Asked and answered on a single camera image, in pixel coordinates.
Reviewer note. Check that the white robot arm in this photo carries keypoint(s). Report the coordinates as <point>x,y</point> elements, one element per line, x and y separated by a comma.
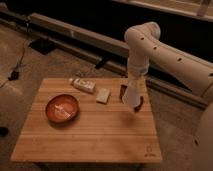
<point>195,73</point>

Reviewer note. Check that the long metal rail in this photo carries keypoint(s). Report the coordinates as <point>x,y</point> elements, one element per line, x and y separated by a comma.
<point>72,31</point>

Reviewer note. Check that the black bracket on rail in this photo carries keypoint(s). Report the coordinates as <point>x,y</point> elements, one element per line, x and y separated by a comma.
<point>101,63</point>

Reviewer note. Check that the wooden table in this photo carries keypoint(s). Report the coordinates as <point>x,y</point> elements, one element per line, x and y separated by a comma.
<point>110,133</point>

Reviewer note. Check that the dark red box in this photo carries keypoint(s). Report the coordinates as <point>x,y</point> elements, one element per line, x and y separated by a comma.
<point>122,91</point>

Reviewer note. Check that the red oval object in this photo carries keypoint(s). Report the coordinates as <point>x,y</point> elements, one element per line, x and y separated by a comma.
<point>137,108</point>

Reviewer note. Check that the orange bowl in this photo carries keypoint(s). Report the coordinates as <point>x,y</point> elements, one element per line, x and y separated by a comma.
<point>62,108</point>

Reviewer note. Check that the black floor plate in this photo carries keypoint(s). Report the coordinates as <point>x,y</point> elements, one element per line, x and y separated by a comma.
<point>43,46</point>

